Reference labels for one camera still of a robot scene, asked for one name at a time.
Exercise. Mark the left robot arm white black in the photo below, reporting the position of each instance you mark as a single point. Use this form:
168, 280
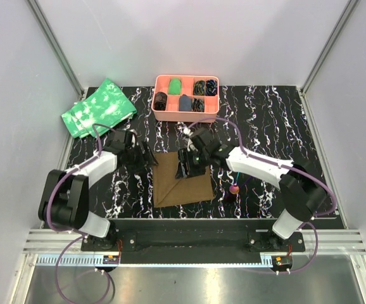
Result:
65, 199

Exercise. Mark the green white patterned cloth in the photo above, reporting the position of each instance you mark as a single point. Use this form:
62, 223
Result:
106, 107

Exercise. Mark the pink compartment tray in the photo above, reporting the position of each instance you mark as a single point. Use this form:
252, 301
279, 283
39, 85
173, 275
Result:
172, 113

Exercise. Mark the brown cloth napkin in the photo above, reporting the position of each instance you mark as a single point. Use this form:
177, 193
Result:
169, 191

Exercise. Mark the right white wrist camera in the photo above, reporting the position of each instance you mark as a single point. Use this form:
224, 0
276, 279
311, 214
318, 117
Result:
190, 145

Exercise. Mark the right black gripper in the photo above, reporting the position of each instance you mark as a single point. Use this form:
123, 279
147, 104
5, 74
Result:
184, 156

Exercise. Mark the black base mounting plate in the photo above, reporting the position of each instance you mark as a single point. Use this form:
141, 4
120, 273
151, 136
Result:
194, 242

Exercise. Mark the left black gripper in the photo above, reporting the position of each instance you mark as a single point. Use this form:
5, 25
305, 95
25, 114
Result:
137, 168

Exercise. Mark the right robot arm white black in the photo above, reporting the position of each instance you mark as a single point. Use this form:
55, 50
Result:
302, 193

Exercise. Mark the blue grey rolled cloth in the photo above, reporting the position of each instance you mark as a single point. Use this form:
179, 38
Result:
185, 103

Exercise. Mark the black multicolour rolled cloth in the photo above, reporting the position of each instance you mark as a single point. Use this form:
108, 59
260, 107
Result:
199, 88

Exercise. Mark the green rolled cloth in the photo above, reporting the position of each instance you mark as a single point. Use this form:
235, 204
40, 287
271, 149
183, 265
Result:
175, 86

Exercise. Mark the black blue rolled cloth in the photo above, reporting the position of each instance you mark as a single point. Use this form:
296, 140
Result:
211, 87

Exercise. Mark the dark brown rolled cloth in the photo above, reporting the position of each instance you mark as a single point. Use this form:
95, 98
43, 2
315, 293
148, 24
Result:
160, 101

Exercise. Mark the black patterned rolled cloth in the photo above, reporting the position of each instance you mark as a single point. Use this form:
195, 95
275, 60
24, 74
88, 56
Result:
198, 105

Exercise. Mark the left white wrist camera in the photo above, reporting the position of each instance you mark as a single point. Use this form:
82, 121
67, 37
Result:
133, 140

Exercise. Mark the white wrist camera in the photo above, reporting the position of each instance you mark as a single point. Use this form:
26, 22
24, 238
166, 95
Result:
133, 140
190, 145

